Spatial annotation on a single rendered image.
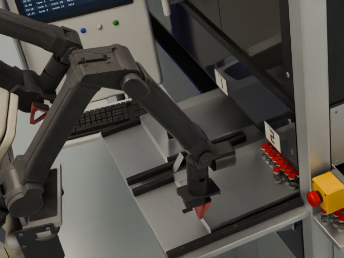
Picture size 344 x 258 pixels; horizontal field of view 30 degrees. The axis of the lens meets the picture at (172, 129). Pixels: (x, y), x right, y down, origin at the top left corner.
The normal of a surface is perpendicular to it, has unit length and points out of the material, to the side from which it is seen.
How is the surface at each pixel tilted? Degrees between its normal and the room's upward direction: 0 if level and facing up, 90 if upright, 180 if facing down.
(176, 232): 0
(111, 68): 21
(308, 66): 90
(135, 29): 90
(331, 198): 90
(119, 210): 0
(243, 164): 0
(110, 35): 90
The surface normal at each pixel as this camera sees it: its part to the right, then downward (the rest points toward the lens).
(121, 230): -0.16, -0.80
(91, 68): 0.16, -0.69
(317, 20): 0.36, 0.50
